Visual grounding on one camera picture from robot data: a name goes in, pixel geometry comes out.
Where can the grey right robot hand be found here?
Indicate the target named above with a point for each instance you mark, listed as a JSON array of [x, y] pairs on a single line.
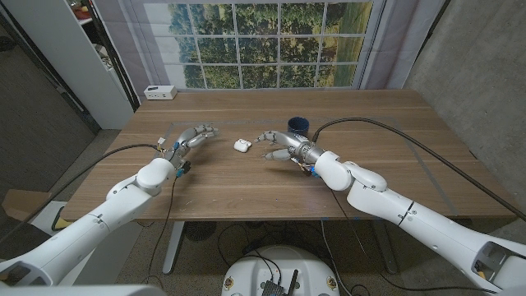
[[289, 141]]

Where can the white AirPods case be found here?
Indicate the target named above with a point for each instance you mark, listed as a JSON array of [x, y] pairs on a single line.
[[242, 145]]

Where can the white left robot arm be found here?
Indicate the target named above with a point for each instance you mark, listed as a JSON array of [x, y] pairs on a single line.
[[102, 222]]

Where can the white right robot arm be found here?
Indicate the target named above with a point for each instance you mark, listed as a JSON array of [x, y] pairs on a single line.
[[411, 218]]

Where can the dark blue mug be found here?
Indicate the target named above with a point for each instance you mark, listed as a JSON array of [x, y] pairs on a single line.
[[298, 124]]

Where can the printed window backdrop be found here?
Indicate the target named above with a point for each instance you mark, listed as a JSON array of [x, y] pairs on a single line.
[[259, 45]]

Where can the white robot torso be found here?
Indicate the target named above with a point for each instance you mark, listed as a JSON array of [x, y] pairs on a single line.
[[246, 271]]

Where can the white power strip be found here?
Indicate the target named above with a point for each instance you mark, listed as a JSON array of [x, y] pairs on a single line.
[[160, 93]]

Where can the black device on torso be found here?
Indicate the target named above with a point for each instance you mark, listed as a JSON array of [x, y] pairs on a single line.
[[273, 288]]

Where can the black backdrop stand pole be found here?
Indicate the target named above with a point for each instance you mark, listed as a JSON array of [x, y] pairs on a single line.
[[119, 70]]

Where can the white cabinet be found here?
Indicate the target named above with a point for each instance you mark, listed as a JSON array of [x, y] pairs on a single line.
[[70, 53]]

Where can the brown cardboard box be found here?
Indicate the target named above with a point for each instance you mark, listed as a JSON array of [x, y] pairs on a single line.
[[24, 203]]

